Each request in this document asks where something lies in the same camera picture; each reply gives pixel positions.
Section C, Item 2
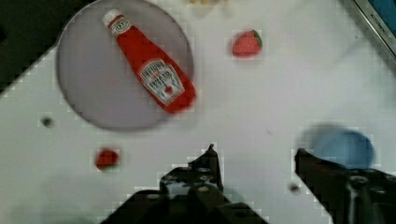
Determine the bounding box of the red plush ketchup bottle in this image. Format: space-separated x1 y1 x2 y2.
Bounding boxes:
103 9 196 114

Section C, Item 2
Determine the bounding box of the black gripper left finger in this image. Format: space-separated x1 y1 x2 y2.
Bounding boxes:
100 145 269 224

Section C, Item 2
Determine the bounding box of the silver toaster oven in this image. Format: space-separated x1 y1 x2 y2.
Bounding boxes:
340 0 395 70

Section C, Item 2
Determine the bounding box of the red toy strawberry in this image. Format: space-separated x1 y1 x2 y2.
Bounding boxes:
232 30 262 58

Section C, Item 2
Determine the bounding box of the grey round plate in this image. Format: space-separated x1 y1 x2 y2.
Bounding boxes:
56 0 194 132

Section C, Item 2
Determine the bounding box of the blue cup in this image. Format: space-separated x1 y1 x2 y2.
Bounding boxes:
312 128 375 169

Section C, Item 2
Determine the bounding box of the small red toy tomato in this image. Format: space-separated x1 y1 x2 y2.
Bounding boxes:
95 148 120 170

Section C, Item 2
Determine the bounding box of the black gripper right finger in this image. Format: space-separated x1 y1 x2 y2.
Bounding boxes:
294 148 396 224

